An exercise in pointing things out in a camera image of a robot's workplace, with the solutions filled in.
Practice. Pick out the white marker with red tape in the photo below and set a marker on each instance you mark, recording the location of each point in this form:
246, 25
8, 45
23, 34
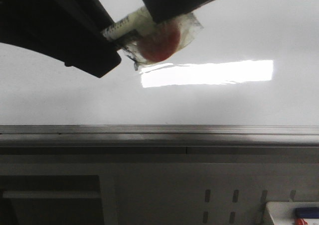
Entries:
146, 42

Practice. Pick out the white plastic marker tray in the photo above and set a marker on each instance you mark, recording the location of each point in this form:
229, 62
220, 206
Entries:
283, 213

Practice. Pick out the white whiteboard with aluminium frame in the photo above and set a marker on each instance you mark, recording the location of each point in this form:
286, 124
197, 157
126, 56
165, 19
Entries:
250, 76

